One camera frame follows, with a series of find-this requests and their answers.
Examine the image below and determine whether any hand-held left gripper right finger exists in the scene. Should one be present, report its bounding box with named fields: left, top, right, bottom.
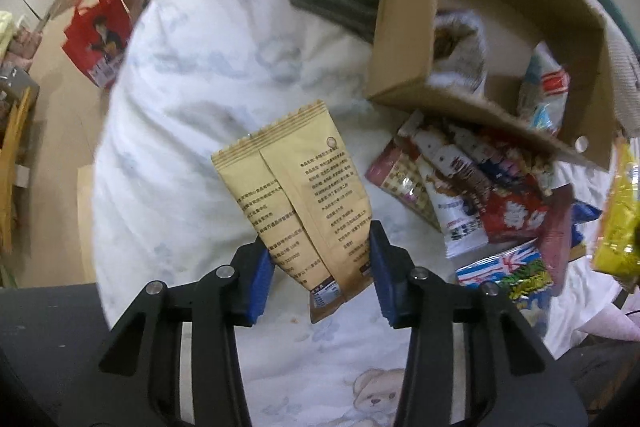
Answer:
left=369, top=219, right=548, bottom=427

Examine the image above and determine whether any colourful popcorn snack packet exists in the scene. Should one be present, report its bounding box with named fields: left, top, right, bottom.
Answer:
left=480, top=134, right=557, bottom=198

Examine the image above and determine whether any yellow wooden chair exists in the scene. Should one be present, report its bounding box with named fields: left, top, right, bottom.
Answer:
left=0, top=77, right=42, bottom=258

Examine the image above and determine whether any white fuzzy print snack packet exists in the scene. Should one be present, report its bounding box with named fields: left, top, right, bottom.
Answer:
left=431, top=9, right=490, bottom=94

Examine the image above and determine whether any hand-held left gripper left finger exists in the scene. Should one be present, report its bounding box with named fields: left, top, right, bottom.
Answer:
left=97, top=243, right=276, bottom=427

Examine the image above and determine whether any white and brown snack packet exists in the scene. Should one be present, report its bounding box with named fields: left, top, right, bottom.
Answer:
left=412, top=124, right=488, bottom=260

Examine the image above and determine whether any pale pink cloth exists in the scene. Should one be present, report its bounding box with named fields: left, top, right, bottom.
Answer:
left=575, top=294, right=640, bottom=349

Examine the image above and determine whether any red cartoon snack packet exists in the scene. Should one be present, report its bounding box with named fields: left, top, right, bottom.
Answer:
left=477, top=184, right=548, bottom=244

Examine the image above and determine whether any maroon clear window snack packet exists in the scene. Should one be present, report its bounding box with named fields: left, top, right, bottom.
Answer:
left=366, top=139, right=446, bottom=230

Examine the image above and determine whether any pink snack packet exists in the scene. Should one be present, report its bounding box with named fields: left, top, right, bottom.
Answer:
left=540, top=184, right=577, bottom=290

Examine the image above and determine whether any dark grey furniture top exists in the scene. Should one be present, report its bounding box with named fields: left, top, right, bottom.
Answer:
left=0, top=284, right=118, bottom=427

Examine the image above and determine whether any red tote bag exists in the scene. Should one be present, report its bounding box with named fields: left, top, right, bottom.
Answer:
left=62, top=0, right=134, bottom=90

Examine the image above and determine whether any yellow blue striped snack packet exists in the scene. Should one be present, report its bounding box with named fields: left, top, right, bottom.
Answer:
left=507, top=277, right=553, bottom=328

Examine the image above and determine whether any blue flag print snack packet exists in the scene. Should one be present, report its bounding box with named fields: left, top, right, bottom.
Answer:
left=456, top=241, right=555, bottom=308

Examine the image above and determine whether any tan snack packet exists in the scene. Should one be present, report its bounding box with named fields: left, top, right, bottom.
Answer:
left=211, top=101, right=373, bottom=324

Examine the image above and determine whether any brown cardboard box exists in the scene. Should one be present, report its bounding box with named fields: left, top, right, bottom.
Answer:
left=365, top=0, right=621, bottom=170

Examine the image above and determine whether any pale blue red snack packet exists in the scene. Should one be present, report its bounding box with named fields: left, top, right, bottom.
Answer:
left=516, top=41, right=572, bottom=135

